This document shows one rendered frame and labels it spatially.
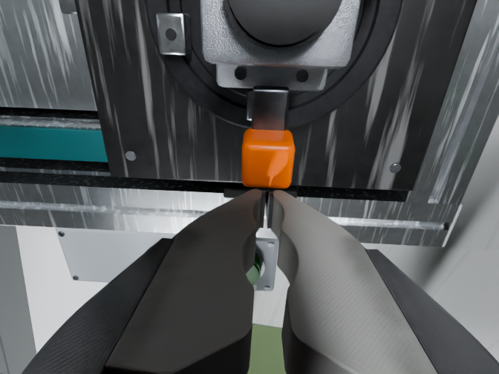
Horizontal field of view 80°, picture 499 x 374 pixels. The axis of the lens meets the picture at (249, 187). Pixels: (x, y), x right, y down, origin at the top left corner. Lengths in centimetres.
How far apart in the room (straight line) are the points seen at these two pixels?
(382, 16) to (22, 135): 28
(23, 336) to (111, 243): 229
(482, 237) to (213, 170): 37
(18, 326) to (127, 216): 226
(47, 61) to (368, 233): 31
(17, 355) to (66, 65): 258
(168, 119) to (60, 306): 44
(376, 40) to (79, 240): 29
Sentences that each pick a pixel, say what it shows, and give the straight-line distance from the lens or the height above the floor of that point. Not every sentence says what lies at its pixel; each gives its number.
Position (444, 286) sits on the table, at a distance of 53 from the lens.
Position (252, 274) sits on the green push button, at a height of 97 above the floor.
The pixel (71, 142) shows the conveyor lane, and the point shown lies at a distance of 29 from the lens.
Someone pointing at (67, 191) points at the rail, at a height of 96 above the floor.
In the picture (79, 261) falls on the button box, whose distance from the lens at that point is 35.
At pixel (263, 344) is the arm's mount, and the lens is 51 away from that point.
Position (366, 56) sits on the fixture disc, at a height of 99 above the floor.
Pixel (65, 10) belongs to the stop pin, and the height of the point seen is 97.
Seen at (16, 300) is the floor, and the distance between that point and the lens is 233.
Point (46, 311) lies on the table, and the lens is 62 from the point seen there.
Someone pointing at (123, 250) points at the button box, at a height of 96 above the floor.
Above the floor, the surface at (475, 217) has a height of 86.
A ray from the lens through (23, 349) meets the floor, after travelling 271.
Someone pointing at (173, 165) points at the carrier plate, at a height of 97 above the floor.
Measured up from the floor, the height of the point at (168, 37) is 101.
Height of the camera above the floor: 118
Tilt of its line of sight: 62 degrees down
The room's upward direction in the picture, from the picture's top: 175 degrees counter-clockwise
